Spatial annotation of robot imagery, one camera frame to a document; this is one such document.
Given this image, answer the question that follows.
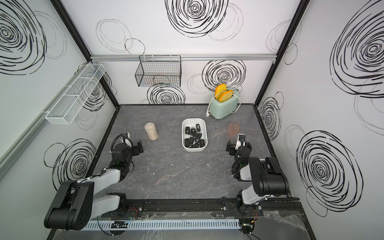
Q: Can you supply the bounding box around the white storage box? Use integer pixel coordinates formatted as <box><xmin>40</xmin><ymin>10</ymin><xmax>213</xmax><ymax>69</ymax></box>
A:
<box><xmin>182</xmin><ymin>118</ymin><xmax>208</xmax><ymax>153</ymax></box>

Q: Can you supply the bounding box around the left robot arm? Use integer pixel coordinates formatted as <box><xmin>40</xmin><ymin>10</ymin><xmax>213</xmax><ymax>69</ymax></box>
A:
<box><xmin>44</xmin><ymin>135</ymin><xmax>144</xmax><ymax>231</ymax></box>

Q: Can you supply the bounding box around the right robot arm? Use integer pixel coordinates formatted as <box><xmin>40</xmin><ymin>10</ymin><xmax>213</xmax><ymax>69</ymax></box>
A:
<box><xmin>226</xmin><ymin>140</ymin><xmax>290</xmax><ymax>208</ymax></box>

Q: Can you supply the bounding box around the brown translucent lid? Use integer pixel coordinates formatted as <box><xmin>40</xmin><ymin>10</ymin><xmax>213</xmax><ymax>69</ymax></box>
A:
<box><xmin>228</xmin><ymin>123</ymin><xmax>241</xmax><ymax>137</ymax></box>

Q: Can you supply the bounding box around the clear jar of grains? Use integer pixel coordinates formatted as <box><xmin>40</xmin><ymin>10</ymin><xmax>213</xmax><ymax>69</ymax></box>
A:
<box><xmin>145</xmin><ymin>123</ymin><xmax>158</xmax><ymax>141</ymax></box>

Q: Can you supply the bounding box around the mint green toaster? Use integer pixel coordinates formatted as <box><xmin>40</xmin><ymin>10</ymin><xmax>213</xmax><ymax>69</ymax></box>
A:
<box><xmin>206</xmin><ymin>88</ymin><xmax>242</xmax><ymax>119</ymax></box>

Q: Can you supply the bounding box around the front orange toast slice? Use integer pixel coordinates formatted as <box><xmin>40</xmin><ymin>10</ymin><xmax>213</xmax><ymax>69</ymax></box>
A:
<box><xmin>218</xmin><ymin>90</ymin><xmax>234</xmax><ymax>103</ymax></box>

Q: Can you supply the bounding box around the orange toast slice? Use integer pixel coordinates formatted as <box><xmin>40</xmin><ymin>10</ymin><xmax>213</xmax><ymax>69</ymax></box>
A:
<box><xmin>215</xmin><ymin>84</ymin><xmax>227</xmax><ymax>99</ymax></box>
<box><xmin>218</xmin><ymin>90</ymin><xmax>234</xmax><ymax>103</ymax></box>

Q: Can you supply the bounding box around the rear orange toast slice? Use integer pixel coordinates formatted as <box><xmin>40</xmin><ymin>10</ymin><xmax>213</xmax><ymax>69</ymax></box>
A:
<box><xmin>215</xmin><ymin>84</ymin><xmax>227</xmax><ymax>99</ymax></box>

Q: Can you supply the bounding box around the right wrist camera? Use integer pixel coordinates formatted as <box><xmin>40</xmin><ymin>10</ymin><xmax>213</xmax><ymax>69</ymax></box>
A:
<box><xmin>235</xmin><ymin>134</ymin><xmax>246</xmax><ymax>150</ymax></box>

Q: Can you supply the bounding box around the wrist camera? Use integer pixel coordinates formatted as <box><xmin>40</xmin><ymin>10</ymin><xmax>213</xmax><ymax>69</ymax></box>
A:
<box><xmin>235</xmin><ymin>134</ymin><xmax>246</xmax><ymax>150</ymax></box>
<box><xmin>120</xmin><ymin>133</ymin><xmax>133</xmax><ymax>148</ymax></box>

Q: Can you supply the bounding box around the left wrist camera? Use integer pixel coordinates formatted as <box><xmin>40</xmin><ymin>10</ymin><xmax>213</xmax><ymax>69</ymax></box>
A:
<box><xmin>120</xmin><ymin>133</ymin><xmax>133</xmax><ymax>148</ymax></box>

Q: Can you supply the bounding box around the white toaster cable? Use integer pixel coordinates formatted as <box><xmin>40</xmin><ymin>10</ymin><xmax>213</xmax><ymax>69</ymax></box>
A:
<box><xmin>205</xmin><ymin>93</ymin><xmax>242</xmax><ymax>118</ymax></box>

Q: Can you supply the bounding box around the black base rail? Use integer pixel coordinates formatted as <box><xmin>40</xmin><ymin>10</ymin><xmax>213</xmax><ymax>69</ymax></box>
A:
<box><xmin>101</xmin><ymin>197</ymin><xmax>302</xmax><ymax>219</ymax></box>

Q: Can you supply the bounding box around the white mesh wall shelf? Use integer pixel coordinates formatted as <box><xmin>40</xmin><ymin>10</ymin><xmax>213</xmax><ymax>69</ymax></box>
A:
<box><xmin>45</xmin><ymin>64</ymin><xmax>106</xmax><ymax>125</ymax></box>

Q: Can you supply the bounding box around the white slotted cable duct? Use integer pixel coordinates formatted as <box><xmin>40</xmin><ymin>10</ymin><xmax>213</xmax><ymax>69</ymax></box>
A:
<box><xmin>83</xmin><ymin>219</ymin><xmax>241</xmax><ymax>232</ymax></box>

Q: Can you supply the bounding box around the black wire basket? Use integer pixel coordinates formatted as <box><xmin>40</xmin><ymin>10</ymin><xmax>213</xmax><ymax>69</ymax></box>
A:
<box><xmin>135</xmin><ymin>55</ymin><xmax>182</xmax><ymax>87</ymax></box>

